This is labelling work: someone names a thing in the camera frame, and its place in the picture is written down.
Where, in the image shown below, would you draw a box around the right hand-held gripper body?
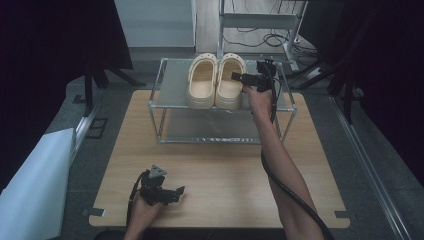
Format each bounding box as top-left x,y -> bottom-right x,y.
255,59 -> 278,93

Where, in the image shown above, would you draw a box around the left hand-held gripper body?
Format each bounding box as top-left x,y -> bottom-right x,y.
139,164 -> 168,206

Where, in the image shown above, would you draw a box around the beige foam clog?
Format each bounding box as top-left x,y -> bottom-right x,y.
185,52 -> 219,110
214,52 -> 248,111

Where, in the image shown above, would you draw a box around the grey metal shoe rack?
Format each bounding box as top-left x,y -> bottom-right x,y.
147,57 -> 298,146

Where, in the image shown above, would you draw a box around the black stand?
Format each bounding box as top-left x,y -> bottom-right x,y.
83,64 -> 146,118
286,56 -> 364,125

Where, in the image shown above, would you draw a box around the white cabinet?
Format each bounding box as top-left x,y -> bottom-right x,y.
114,0 -> 198,49

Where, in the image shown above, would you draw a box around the white board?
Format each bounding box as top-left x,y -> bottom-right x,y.
0,127 -> 78,240

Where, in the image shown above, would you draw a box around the dark curtain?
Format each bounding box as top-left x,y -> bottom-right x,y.
0,0 -> 134,194
299,0 -> 424,188

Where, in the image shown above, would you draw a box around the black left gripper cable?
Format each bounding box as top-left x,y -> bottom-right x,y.
125,170 -> 148,228

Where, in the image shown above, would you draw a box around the black floor cables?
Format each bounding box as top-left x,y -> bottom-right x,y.
222,0 -> 321,64

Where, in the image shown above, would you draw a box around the white metal desk frame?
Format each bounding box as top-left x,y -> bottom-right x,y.
216,0 -> 309,73

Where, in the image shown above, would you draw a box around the aluminium floor rail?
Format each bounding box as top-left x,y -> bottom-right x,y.
328,94 -> 413,240
68,99 -> 103,164

